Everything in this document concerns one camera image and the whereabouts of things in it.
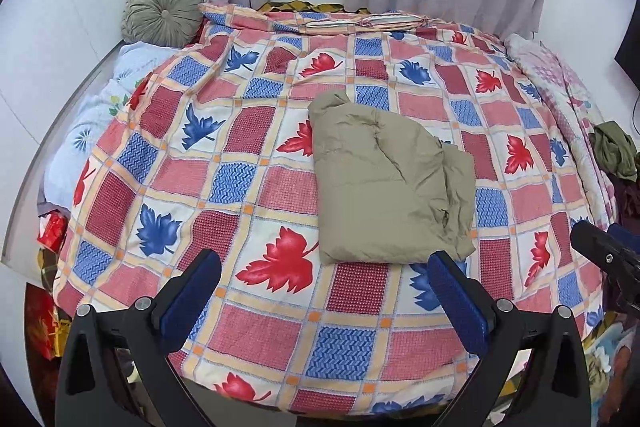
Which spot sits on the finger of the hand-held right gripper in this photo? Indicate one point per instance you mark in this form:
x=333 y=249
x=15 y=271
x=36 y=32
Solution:
x=625 y=237
x=592 y=242

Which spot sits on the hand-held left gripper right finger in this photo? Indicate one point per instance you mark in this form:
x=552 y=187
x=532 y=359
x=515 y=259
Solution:
x=457 y=302

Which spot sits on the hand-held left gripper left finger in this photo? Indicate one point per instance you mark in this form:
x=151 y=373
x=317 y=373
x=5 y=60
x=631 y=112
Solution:
x=192 y=294

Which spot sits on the khaki padded jacket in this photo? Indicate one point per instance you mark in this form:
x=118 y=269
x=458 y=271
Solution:
x=380 y=177

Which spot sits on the dark maroon clothing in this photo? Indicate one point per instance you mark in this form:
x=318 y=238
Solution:
x=627 y=202

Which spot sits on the colourful floral cloth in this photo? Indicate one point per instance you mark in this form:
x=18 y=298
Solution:
x=612 y=367

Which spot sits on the olive green cloth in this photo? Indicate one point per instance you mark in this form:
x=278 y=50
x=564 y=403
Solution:
x=615 y=152

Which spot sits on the red gift bag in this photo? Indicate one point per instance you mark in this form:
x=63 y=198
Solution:
x=45 y=322

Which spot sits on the small red packet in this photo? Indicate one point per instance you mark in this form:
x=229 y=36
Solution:
x=52 y=232

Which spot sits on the pink floral blanket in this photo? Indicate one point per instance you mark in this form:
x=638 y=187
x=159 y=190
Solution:
x=555 y=82

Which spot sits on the leaf print patchwork quilt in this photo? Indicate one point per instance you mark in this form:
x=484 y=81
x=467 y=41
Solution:
x=240 y=132

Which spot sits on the light blue floral bedsheet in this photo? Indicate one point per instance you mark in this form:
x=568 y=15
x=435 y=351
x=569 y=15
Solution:
x=85 y=132

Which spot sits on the round green pleated cushion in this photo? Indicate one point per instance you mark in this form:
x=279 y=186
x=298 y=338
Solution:
x=162 y=9

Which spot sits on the striped folded cloth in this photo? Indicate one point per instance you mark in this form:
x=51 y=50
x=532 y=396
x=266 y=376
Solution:
x=350 y=23

